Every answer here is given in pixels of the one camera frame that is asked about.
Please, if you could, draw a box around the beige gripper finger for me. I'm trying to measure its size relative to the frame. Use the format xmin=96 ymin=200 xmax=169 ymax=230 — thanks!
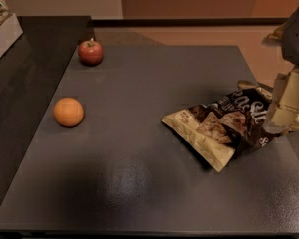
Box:
xmin=263 ymin=66 xmax=299 ymax=134

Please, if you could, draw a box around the orange fruit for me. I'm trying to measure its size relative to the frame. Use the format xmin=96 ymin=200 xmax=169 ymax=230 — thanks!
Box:
xmin=53 ymin=98 xmax=84 ymax=127

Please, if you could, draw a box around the red apple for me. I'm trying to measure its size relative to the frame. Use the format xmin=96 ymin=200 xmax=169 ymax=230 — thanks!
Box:
xmin=78 ymin=38 xmax=103 ymax=66

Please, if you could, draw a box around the brown chip bag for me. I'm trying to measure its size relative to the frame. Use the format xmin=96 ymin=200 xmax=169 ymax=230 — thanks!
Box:
xmin=162 ymin=81 xmax=299 ymax=171

